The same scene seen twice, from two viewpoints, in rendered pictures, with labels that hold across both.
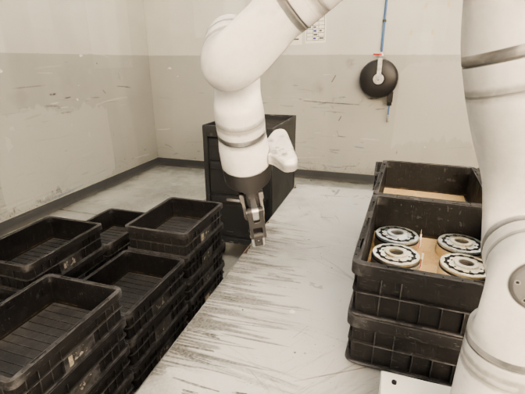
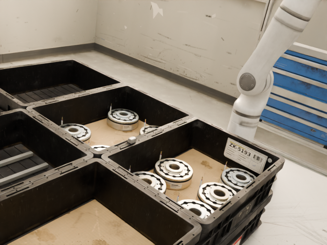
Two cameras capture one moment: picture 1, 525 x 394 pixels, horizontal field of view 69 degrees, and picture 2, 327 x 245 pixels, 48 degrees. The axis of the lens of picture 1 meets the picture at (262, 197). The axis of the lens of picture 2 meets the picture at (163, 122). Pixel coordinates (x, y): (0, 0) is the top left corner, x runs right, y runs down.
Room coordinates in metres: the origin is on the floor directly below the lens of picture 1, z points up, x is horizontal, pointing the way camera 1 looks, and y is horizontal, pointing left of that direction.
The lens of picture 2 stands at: (1.51, -0.27, 1.37)
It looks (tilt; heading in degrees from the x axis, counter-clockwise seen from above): 25 degrees down; 195
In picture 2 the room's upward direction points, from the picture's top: 10 degrees clockwise
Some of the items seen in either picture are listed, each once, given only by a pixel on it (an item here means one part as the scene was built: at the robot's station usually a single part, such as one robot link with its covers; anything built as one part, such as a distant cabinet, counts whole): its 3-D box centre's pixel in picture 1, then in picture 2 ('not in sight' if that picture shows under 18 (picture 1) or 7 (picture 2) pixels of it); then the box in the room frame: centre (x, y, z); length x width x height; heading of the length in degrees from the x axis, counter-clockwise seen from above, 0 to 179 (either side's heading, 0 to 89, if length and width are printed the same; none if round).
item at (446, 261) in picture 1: (466, 265); (173, 169); (0.71, -0.43, 0.86); 0.10 x 0.10 x 0.01
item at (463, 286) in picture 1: (436, 235); (199, 161); (0.73, -0.37, 0.92); 0.40 x 0.30 x 0.02; 160
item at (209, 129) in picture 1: (253, 184); not in sight; (2.55, 0.06, 0.45); 0.60 x 0.45 x 0.90; 162
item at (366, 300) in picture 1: (432, 257); (194, 178); (0.73, -0.37, 0.87); 0.40 x 0.30 x 0.11; 160
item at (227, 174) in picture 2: not in sight; (240, 179); (0.66, -0.26, 0.86); 0.10 x 0.10 x 0.01
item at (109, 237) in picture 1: (113, 254); not in sight; (1.78, 0.78, 0.31); 0.40 x 0.30 x 0.34; 162
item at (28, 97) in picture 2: not in sight; (52, 95); (0.52, -0.93, 0.87); 0.40 x 0.30 x 0.11; 160
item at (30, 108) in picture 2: not in sight; (115, 115); (0.63, -0.65, 0.92); 0.40 x 0.30 x 0.02; 160
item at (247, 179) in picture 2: not in sight; (241, 178); (0.66, -0.26, 0.86); 0.05 x 0.05 x 0.01
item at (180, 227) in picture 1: (180, 256); not in sight; (1.66, 0.40, 0.37); 0.40 x 0.30 x 0.45; 162
